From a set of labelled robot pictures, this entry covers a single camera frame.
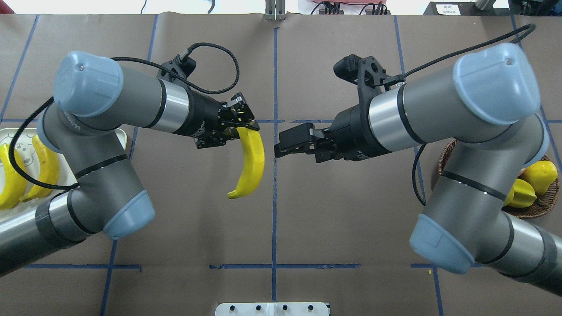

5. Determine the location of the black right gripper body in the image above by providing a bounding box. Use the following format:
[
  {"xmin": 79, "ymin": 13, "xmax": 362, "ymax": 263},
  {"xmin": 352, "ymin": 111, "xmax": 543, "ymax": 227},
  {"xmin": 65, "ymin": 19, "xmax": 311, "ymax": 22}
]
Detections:
[{"xmin": 323, "ymin": 105, "xmax": 382, "ymax": 161}]

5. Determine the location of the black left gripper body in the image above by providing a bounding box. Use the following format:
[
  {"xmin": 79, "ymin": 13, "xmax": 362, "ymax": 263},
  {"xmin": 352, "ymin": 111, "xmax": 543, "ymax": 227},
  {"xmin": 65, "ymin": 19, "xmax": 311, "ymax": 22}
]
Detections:
[{"xmin": 182, "ymin": 92, "xmax": 222, "ymax": 137}]

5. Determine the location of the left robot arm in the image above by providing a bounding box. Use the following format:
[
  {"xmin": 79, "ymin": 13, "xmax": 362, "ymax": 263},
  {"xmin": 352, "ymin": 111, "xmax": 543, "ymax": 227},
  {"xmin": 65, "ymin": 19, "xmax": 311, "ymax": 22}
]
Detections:
[{"xmin": 0, "ymin": 51, "xmax": 259, "ymax": 276}]

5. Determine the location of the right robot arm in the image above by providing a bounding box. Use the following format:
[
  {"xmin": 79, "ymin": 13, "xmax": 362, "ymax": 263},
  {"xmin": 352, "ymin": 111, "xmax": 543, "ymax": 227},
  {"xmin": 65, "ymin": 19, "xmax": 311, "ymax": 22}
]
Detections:
[{"xmin": 274, "ymin": 43, "xmax": 561, "ymax": 295}]

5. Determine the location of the brown wicker basket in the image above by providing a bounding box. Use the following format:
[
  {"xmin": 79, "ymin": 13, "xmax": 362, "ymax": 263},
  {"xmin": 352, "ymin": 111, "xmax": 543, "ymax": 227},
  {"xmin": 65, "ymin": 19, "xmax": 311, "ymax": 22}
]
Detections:
[{"xmin": 437, "ymin": 139, "xmax": 561, "ymax": 219}]

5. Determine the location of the yellow mango fruit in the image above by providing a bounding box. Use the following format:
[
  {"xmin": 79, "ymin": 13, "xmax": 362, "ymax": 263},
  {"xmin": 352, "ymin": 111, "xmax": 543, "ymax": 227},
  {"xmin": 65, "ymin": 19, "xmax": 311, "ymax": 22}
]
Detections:
[{"xmin": 519, "ymin": 161, "xmax": 558, "ymax": 197}]

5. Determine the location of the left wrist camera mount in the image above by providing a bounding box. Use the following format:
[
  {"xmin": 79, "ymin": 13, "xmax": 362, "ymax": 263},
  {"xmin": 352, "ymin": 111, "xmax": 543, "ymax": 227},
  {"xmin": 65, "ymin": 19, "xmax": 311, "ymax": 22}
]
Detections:
[{"xmin": 156, "ymin": 54, "xmax": 197, "ymax": 86}]

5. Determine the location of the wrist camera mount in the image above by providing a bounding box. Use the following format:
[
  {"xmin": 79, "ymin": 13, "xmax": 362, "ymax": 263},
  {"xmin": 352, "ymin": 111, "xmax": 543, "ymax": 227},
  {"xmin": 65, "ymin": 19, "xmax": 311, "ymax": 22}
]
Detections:
[
  {"xmin": 156, "ymin": 54, "xmax": 197, "ymax": 86},
  {"xmin": 333, "ymin": 54, "xmax": 405, "ymax": 94}
]

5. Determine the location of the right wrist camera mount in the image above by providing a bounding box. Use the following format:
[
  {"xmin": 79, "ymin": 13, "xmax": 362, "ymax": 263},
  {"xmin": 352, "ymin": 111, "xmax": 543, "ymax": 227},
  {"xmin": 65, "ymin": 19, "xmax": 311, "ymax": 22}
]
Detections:
[{"xmin": 333, "ymin": 54, "xmax": 405, "ymax": 94}]

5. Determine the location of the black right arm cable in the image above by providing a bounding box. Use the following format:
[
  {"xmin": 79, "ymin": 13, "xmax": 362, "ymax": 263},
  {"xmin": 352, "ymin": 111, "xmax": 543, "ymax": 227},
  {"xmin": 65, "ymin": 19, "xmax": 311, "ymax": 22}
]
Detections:
[{"xmin": 386, "ymin": 23, "xmax": 536, "ymax": 207}]

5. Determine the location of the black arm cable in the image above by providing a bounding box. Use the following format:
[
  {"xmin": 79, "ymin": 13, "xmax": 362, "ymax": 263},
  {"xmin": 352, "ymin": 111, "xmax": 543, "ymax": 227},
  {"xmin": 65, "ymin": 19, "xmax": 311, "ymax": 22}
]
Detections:
[
  {"xmin": 8, "ymin": 43, "xmax": 241, "ymax": 190},
  {"xmin": 386, "ymin": 23, "xmax": 536, "ymax": 207}
]

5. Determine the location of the aluminium frame post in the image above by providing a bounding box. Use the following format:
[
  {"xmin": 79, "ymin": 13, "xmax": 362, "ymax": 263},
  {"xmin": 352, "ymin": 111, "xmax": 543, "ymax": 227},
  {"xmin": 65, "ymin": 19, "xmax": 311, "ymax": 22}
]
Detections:
[{"xmin": 264, "ymin": 0, "xmax": 286, "ymax": 21}]

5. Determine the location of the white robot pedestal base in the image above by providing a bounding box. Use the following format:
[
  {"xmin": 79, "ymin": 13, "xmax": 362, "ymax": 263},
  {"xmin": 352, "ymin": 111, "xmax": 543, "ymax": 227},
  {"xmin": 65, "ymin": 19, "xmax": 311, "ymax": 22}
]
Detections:
[{"xmin": 215, "ymin": 302, "xmax": 331, "ymax": 316}]

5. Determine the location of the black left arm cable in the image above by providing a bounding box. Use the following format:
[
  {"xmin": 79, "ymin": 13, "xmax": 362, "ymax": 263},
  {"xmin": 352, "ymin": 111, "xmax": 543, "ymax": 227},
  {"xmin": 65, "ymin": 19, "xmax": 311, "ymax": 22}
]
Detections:
[{"xmin": 8, "ymin": 43, "xmax": 241, "ymax": 190}]

